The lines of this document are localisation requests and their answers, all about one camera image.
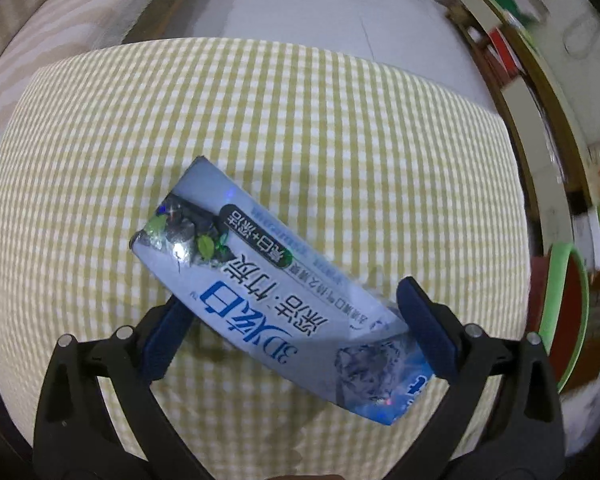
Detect black television cable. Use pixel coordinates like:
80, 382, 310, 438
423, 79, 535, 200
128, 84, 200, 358
562, 15, 600, 58

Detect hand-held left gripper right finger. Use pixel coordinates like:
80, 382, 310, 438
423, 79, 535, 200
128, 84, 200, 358
395, 276, 567, 480

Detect wooden television cabinet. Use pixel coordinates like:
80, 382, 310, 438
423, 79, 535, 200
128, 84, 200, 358
450, 0, 600, 271

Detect blue white toothpaste box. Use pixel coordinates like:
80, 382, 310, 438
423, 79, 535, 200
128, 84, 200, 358
131, 156, 433, 427

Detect green checked tablecloth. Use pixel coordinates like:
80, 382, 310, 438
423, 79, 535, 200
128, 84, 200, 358
0, 37, 531, 480

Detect green red plastic basin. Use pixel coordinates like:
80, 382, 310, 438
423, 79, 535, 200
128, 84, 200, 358
530, 242, 591, 393

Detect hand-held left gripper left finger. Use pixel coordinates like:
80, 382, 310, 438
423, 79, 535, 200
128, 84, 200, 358
32, 294, 216, 480

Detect white cardboard box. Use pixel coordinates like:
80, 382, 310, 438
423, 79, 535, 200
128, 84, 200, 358
572, 210, 600, 271

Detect green box with papers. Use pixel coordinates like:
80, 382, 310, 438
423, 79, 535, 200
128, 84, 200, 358
495, 0, 546, 23

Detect red flat box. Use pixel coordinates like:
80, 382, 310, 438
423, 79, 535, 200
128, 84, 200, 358
487, 30, 523, 78

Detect beige striped sofa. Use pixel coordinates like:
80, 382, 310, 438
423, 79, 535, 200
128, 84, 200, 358
0, 0, 201, 153

